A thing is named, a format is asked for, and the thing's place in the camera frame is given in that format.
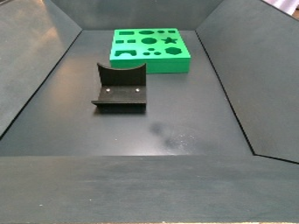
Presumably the green shape sorter block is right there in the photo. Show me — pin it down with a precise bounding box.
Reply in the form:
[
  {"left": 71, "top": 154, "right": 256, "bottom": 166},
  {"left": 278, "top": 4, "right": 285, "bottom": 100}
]
[{"left": 109, "top": 28, "right": 192, "bottom": 74}]

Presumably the black fixture bracket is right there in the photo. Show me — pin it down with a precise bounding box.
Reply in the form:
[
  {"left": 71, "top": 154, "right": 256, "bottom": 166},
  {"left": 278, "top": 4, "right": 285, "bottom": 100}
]
[{"left": 90, "top": 64, "right": 146, "bottom": 114}]

